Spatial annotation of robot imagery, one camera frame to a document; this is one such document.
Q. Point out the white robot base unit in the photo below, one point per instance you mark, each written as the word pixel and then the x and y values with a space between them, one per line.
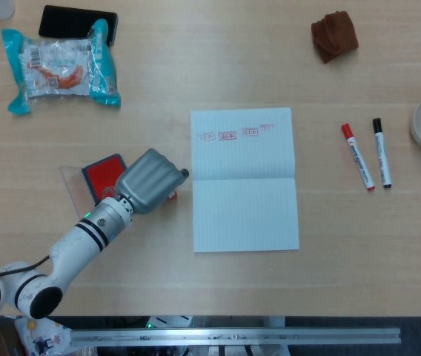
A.
pixel 169 322

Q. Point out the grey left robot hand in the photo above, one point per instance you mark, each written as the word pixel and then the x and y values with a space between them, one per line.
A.
pixel 147 181

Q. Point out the teal snack packet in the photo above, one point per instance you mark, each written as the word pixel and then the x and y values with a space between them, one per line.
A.
pixel 55 70

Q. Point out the clear ink pad lid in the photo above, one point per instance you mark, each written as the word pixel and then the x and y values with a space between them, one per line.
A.
pixel 73 189

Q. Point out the white lined paper sheet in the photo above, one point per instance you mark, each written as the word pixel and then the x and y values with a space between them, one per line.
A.
pixel 244 207

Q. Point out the black whiteboard marker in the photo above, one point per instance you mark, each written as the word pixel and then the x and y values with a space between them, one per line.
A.
pixel 382 155

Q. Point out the aluminium rail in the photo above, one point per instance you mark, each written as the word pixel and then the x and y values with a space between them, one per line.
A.
pixel 232 336

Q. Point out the small white red stamp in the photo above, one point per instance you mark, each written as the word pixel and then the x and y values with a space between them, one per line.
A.
pixel 173 195

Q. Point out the red whiteboard marker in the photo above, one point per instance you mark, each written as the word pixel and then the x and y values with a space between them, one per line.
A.
pixel 358 159

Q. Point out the white printed plastic bag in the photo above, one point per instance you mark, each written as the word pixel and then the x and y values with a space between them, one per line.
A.
pixel 43 333

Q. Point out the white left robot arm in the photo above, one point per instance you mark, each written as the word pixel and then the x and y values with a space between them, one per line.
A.
pixel 81 241

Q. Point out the red ink pad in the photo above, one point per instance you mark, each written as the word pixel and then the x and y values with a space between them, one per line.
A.
pixel 101 176

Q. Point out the brown folded cloth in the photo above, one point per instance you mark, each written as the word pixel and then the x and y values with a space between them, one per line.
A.
pixel 334 37

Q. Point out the black smartphone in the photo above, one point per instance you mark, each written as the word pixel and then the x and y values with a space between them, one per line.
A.
pixel 69 20

